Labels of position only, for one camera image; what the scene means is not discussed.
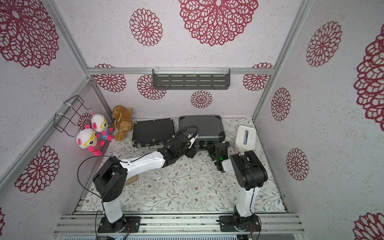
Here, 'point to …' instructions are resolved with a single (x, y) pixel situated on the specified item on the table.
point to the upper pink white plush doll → (99, 123)
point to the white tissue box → (245, 139)
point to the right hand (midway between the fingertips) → (205, 143)
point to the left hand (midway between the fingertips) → (191, 142)
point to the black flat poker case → (153, 132)
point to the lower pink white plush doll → (87, 138)
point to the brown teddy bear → (122, 121)
